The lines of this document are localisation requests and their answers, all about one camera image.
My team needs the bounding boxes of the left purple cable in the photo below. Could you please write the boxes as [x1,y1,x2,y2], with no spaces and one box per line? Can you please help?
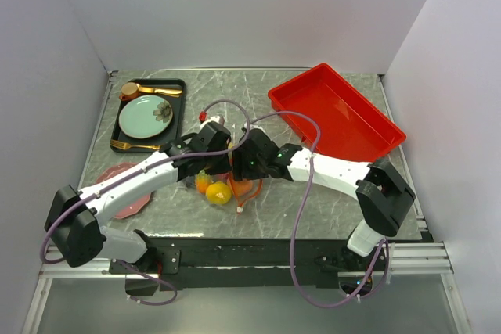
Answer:
[40,99,251,307]

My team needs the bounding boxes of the black serving tray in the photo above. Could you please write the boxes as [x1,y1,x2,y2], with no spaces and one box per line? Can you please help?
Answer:
[110,78,186,153]

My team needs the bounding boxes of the clear zip top bag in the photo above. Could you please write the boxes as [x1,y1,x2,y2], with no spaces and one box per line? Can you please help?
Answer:
[194,171,263,215]

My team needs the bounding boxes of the green fake mango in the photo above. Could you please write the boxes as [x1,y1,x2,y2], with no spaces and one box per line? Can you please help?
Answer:
[194,171,213,195]

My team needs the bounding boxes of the fake peach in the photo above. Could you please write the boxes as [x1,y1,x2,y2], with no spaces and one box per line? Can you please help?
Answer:
[229,179,254,196]

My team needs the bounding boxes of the gold fork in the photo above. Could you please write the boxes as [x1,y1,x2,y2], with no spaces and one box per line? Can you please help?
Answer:
[110,140,160,151]

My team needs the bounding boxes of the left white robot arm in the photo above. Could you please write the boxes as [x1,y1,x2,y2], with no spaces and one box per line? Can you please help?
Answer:
[45,121,231,273]

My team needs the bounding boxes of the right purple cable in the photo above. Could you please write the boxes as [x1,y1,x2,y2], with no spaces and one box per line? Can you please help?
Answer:
[230,110,392,308]

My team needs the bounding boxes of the teal flower plate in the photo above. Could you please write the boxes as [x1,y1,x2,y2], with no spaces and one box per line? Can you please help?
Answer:
[118,95,174,139]

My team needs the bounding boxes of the pink dotted plate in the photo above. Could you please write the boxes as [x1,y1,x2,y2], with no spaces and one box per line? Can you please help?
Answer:
[96,163,152,220]

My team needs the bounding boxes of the gold spoon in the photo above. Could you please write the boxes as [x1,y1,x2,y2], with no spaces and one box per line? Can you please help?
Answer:
[136,84,182,98]

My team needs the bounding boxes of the small brown cup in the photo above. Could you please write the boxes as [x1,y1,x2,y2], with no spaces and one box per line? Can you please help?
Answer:
[119,81,139,101]

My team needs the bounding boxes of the red plastic bin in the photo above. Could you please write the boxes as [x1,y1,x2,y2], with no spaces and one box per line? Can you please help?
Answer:
[268,63,406,162]

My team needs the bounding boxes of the aluminium frame rail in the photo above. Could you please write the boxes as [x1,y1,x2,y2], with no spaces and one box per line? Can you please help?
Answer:
[38,243,455,278]

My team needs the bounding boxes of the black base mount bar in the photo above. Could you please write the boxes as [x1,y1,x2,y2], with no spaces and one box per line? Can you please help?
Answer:
[108,232,388,298]

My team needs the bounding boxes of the fake orange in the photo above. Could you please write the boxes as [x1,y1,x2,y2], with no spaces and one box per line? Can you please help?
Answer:
[205,181,232,205]

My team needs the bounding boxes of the purple cable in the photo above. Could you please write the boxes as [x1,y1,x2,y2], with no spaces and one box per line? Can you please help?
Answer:
[230,110,392,308]
[40,99,251,307]

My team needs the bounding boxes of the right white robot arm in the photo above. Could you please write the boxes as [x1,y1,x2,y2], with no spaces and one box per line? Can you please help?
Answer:
[232,127,416,270]

